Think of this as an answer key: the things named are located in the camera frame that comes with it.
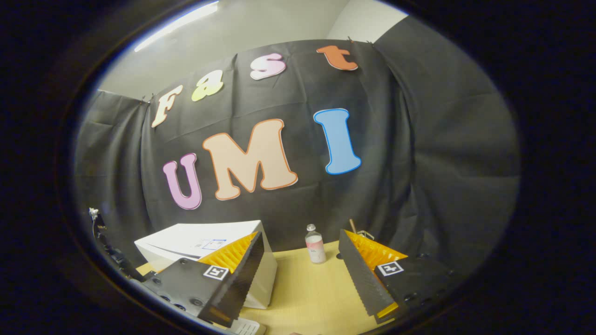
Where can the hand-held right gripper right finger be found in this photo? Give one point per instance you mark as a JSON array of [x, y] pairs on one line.
[[361, 279]]

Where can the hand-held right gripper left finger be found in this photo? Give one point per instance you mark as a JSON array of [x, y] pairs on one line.
[[244, 279]]

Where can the white microwave oven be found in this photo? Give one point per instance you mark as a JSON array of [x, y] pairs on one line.
[[186, 239]]

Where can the square glass container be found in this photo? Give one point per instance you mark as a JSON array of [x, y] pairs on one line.
[[366, 234]]

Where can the wooden stick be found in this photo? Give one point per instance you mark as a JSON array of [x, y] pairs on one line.
[[353, 225]]

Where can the clear bottle with pink label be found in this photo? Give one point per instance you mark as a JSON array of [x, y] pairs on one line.
[[315, 249]]

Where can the black backdrop cloth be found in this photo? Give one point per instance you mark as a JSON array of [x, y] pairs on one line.
[[419, 139]]

